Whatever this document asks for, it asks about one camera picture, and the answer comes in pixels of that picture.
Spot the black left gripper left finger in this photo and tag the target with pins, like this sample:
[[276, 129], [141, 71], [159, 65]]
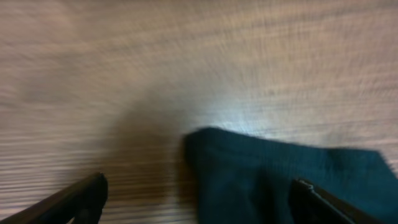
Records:
[[81, 202]]

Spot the black t-shirt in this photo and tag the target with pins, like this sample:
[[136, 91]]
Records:
[[243, 179]]

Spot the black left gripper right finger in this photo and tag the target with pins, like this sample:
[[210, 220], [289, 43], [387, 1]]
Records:
[[310, 203]]

